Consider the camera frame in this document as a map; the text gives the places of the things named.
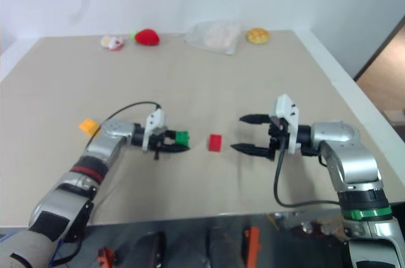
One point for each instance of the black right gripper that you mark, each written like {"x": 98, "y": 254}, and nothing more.
{"x": 276, "y": 136}

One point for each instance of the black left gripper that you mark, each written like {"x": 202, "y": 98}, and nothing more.
{"x": 157, "y": 142}

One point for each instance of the green cube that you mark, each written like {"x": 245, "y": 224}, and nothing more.
{"x": 182, "y": 138}

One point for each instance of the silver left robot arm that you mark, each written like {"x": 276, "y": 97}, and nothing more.
{"x": 104, "y": 146}

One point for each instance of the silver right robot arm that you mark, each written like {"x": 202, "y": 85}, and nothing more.
{"x": 354, "y": 167}

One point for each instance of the red cube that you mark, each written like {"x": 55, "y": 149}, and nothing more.
{"x": 215, "y": 142}

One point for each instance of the yellow cube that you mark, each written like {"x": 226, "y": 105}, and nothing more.
{"x": 88, "y": 126}

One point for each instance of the yellow bread toy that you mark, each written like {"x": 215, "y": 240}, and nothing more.
{"x": 259, "y": 36}

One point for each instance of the clear plastic bag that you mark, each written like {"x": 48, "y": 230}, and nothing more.
{"x": 215, "y": 36}

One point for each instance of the red strawberry toy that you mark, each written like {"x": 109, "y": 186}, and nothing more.
{"x": 147, "y": 37}

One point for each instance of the orange bar object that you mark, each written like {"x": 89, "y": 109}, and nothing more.
{"x": 252, "y": 246}

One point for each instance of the white and red small toy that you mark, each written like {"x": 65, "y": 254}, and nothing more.
{"x": 112, "y": 42}

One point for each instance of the small orange black object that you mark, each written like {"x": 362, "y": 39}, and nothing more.
{"x": 106, "y": 257}

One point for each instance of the brown wooden door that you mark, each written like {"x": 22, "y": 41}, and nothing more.
{"x": 381, "y": 56}

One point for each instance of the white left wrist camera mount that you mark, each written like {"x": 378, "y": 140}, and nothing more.
{"x": 154, "y": 126}

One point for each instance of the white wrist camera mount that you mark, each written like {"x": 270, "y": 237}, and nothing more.
{"x": 288, "y": 113}
{"x": 154, "y": 126}

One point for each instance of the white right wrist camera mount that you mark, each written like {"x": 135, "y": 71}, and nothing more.
{"x": 288, "y": 113}

